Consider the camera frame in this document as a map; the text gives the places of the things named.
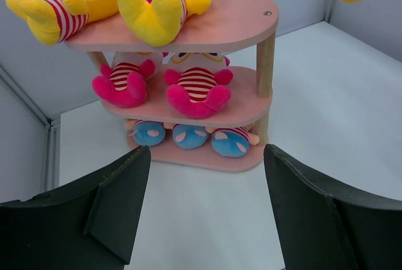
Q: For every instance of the large yellow plush on shelf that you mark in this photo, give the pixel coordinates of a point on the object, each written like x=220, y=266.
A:
x=54, y=21

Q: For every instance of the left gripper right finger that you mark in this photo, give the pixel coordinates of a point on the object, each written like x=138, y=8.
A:
x=323, y=223

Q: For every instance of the peach-faced boy plush doll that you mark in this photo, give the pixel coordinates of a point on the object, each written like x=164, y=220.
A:
x=188, y=136

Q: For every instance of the pink plush striped shirt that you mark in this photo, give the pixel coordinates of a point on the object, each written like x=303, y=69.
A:
x=123, y=83

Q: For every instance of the yellow plush striped shirt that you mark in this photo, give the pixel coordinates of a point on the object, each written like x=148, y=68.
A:
x=158, y=22

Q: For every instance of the white pink-eared plush toy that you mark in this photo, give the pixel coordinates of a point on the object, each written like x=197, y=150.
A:
x=198, y=83

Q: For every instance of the blue plush under shelf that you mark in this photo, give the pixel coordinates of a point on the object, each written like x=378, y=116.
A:
x=143, y=132

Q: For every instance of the pink three-tier wooden shelf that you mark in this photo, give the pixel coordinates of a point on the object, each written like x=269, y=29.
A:
x=228, y=25

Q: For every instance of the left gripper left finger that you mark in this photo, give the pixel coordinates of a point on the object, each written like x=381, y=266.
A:
x=89, y=223

